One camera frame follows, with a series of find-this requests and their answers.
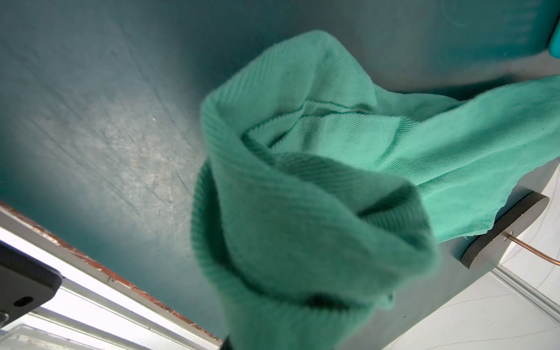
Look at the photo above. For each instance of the green long pants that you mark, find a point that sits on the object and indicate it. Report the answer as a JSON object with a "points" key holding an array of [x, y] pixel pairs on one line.
{"points": [[323, 193]]}

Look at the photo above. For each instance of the dark green table mat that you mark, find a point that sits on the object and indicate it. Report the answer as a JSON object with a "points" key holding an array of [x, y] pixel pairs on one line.
{"points": [[100, 134]]}

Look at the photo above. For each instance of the dark metal jewelry stand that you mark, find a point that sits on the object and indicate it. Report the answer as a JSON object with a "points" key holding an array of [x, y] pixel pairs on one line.
{"points": [[487, 250]]}

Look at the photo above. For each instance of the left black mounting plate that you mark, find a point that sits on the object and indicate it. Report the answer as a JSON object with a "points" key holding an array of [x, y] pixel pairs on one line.
{"points": [[26, 284]]}

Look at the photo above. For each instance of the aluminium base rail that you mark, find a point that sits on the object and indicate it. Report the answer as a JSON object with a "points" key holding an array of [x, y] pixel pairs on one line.
{"points": [[94, 308]]}

